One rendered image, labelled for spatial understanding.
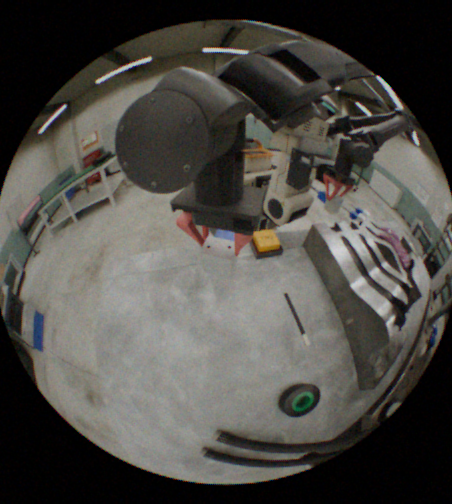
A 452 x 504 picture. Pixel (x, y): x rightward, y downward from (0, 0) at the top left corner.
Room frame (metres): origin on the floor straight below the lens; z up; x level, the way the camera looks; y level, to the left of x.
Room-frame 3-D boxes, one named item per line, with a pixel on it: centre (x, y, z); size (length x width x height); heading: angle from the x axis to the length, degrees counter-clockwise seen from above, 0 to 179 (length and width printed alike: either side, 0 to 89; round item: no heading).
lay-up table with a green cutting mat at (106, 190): (2.21, 3.25, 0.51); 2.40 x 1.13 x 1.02; 106
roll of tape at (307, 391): (-0.12, -0.14, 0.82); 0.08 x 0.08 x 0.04
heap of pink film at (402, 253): (0.24, -0.74, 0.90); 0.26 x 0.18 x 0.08; 29
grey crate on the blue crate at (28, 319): (-0.59, 2.73, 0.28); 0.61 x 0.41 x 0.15; 12
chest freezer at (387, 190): (3.90, -6.52, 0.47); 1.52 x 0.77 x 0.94; 12
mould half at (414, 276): (0.24, -0.75, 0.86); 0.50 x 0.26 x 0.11; 29
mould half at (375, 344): (0.08, -0.41, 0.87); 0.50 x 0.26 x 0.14; 12
